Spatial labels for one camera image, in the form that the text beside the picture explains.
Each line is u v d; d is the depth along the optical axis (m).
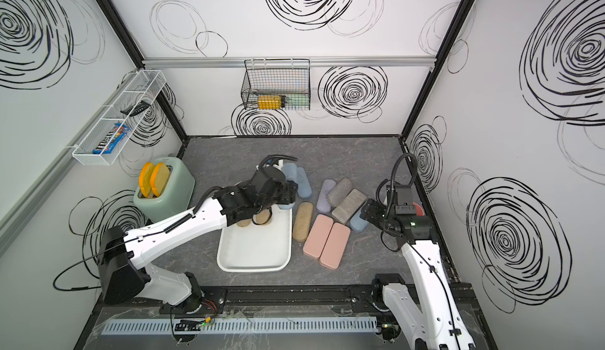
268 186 0.55
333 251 0.82
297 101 0.87
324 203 0.92
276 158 0.54
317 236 0.85
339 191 0.94
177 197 0.82
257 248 0.81
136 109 0.78
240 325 0.96
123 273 0.39
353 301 0.74
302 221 0.89
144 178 0.78
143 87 0.91
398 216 0.55
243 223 0.54
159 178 0.79
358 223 0.89
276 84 0.99
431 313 0.40
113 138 0.68
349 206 0.91
